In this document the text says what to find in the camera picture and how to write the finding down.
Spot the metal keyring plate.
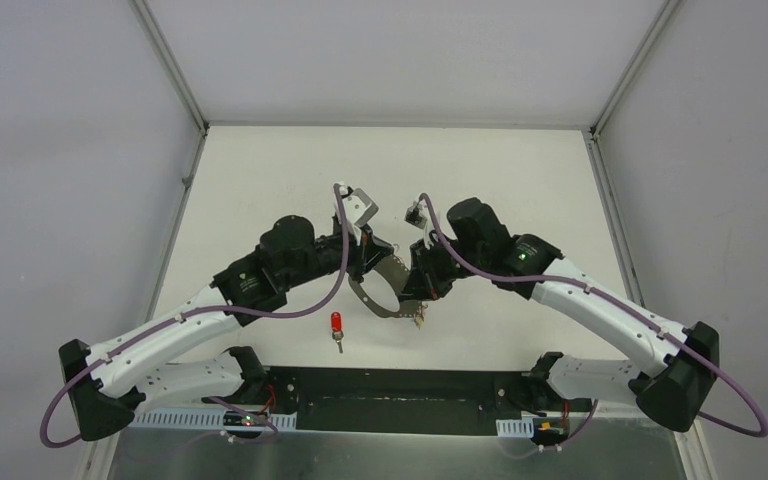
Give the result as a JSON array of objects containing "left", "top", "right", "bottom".
[{"left": 349, "top": 255, "right": 425, "bottom": 321}]

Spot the red tag key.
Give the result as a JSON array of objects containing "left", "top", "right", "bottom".
[{"left": 330, "top": 312, "right": 344, "bottom": 354}]

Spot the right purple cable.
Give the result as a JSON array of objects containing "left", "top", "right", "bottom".
[{"left": 418, "top": 192, "right": 768, "bottom": 440}]

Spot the aluminium front rail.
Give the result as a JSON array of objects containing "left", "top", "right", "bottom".
[{"left": 100, "top": 370, "right": 699, "bottom": 421}]

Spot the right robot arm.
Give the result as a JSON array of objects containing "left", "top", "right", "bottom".
[{"left": 399, "top": 198, "right": 720, "bottom": 432}]

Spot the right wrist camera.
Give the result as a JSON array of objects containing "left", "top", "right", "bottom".
[{"left": 404, "top": 201, "right": 428, "bottom": 230}]

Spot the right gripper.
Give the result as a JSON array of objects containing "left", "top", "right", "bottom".
[{"left": 398, "top": 235, "right": 487, "bottom": 302}]

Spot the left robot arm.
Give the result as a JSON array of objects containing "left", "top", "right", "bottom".
[{"left": 58, "top": 215, "right": 394, "bottom": 441}]

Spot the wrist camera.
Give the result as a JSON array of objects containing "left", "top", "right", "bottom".
[
  {"left": 342, "top": 188, "right": 379, "bottom": 228},
  {"left": 404, "top": 201, "right": 428, "bottom": 230}
]

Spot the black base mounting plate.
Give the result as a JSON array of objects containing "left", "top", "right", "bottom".
[{"left": 201, "top": 365, "right": 595, "bottom": 437}]

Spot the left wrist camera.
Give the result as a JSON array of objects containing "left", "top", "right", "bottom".
[{"left": 342, "top": 188, "right": 379, "bottom": 228}]

